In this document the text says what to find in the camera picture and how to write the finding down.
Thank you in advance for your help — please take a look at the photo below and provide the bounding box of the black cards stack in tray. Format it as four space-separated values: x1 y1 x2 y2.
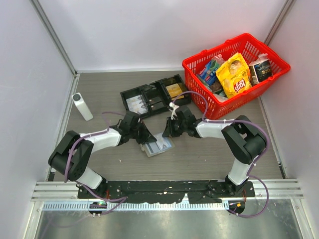
149 97 165 111

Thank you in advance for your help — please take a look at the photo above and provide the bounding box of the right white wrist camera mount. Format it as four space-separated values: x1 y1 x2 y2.
168 102 179 120

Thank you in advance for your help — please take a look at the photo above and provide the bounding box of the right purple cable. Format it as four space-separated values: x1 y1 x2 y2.
171 91 272 220

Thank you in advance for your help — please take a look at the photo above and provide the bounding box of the black three-compartment card tray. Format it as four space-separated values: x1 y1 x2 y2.
120 74 191 119

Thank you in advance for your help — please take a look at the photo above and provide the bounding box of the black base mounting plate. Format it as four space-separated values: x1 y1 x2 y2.
77 180 255 204

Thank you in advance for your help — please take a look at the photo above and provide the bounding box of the white cylindrical bottle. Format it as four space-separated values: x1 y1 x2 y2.
72 93 93 121

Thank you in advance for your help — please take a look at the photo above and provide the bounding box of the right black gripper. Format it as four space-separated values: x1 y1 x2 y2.
162 117 187 138

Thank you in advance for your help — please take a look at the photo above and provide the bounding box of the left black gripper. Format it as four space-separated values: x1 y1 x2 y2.
130 120 157 145

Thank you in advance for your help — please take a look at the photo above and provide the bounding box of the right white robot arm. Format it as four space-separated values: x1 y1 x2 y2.
162 103 270 197

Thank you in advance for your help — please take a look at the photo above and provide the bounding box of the white cards stack in tray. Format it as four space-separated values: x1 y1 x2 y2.
126 95 148 118

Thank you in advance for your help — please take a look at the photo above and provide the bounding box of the black coffee package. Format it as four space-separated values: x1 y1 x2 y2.
249 59 273 85

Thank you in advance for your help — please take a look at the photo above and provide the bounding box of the green sponge pack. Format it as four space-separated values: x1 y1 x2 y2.
208 59 220 74

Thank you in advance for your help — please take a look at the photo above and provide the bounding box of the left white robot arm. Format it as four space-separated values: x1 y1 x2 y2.
48 111 157 198

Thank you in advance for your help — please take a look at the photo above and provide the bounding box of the yellow Lays chips bag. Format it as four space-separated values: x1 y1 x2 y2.
216 52 252 99

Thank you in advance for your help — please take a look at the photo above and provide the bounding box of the blue toothpaste box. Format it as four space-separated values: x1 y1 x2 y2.
197 62 217 86

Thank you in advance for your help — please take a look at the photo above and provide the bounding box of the red plastic shopping basket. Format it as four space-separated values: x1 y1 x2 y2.
182 33 291 120

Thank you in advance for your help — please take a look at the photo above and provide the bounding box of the gold cards stack in tray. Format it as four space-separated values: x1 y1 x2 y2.
166 83 184 101

